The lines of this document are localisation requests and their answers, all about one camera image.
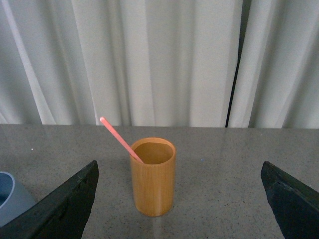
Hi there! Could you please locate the blue plastic cup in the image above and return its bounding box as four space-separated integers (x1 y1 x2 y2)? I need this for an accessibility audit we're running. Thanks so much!
0 171 36 227

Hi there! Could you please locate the white curtain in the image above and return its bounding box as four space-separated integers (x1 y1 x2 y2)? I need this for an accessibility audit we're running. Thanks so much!
0 0 319 128

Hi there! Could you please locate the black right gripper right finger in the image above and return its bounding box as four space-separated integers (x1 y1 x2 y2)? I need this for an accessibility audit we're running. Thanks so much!
261 161 319 239

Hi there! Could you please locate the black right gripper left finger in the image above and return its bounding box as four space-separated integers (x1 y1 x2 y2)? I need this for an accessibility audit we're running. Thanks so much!
0 160 99 239

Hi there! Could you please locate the pink chopstick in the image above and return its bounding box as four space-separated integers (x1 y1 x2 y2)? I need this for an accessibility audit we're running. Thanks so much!
100 117 143 163

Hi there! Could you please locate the bamboo chopstick holder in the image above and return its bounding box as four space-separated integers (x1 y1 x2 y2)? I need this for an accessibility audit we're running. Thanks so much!
130 137 176 217

